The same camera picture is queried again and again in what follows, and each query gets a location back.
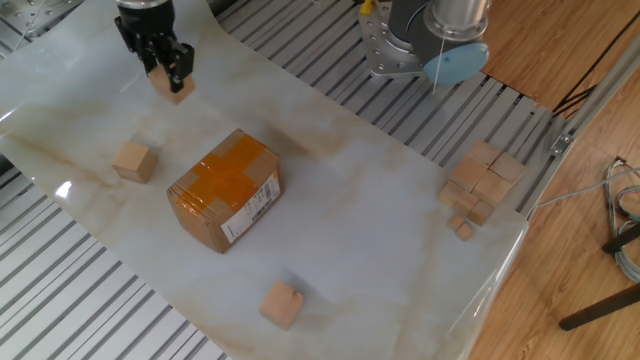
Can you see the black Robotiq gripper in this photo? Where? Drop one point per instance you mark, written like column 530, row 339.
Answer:
column 147, row 25

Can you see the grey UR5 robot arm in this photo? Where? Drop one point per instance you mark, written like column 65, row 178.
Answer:
column 415, row 25

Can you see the perforated metal plate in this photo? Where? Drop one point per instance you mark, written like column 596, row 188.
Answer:
column 35, row 15

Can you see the cardboard parcel with orange tape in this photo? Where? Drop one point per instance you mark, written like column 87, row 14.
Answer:
column 225, row 195

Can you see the yellow plastic piece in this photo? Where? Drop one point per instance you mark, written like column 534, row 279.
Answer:
column 366, row 7

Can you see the marble pattern table mat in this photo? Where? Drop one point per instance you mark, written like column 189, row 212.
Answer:
column 375, row 175

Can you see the medium wooden cube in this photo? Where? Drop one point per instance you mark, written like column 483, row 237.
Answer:
column 481, row 213
column 450, row 193
column 465, row 203

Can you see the small wooden cube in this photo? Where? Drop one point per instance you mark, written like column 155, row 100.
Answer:
column 465, row 231
column 455, row 222

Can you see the black furniture leg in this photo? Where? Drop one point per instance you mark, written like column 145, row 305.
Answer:
column 622, row 239
column 600, row 307

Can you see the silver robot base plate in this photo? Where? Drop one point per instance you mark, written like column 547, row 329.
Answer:
column 380, row 55

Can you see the silver corner bracket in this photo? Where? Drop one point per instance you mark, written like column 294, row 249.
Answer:
column 561, row 144

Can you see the aluminium frame post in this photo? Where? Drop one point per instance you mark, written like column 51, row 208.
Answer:
column 600, row 90

